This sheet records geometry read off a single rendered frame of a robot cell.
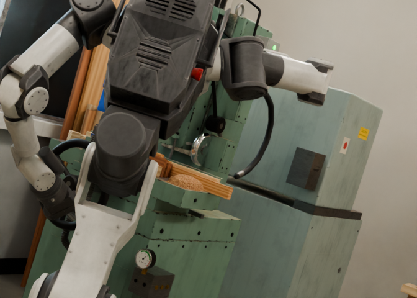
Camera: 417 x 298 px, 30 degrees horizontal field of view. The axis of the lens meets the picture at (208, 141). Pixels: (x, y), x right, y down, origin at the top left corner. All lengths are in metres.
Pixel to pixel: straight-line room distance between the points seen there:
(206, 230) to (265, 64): 0.90
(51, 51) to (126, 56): 0.24
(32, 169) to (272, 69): 0.71
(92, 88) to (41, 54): 2.11
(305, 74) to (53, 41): 0.68
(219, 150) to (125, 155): 1.08
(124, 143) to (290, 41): 3.44
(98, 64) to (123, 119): 2.39
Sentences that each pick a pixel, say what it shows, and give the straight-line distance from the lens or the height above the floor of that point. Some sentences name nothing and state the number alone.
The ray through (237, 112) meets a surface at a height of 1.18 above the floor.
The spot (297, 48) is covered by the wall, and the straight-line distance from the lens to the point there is 5.06.
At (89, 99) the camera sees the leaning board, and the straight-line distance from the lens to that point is 4.13.
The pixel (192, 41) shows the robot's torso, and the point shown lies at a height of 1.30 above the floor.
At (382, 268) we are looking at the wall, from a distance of 4.72.
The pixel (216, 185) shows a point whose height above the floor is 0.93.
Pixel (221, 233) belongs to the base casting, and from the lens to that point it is 2.88.
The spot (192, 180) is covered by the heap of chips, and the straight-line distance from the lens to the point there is 2.51.
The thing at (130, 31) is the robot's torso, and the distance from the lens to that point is 1.90.
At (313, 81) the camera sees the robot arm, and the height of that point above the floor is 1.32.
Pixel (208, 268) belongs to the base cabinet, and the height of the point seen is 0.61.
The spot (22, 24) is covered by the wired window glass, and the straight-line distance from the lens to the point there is 4.02.
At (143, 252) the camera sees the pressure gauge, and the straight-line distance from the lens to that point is 2.45.
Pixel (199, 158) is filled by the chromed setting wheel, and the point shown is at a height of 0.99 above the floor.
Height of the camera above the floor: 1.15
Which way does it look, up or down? 2 degrees down
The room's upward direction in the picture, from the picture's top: 17 degrees clockwise
